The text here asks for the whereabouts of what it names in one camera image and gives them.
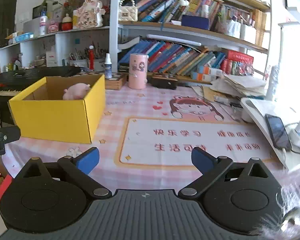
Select stack of papers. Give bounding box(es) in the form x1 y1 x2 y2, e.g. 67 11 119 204
210 75 267 97

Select white laptop stand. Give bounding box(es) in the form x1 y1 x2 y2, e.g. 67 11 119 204
241 98 300 170

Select wooden chess box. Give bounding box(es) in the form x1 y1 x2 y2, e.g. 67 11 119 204
105 73 127 90

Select pink cylindrical humidifier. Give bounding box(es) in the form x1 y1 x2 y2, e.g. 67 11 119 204
128 54 149 89

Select black yamaha keyboard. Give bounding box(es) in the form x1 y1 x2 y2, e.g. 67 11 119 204
0 66 81 97

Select yellow cardboard box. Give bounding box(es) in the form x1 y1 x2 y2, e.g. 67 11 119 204
8 74 106 144

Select brown retro radio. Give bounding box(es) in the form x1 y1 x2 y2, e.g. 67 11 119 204
150 74 178 90

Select white blue spray bottle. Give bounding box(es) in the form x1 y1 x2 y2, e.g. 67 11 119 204
104 53 112 79

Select pink checkered tablecloth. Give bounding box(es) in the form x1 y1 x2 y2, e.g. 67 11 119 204
2 85 288 191

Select white charging cable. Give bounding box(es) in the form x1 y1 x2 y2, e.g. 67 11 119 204
281 147 300 173

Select row of leaning books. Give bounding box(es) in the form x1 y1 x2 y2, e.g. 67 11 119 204
118 39 254 80

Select black smartphone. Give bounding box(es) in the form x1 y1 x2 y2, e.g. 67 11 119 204
264 114 292 151

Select white shelf unit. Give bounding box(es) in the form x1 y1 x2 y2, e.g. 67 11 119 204
0 27 109 72

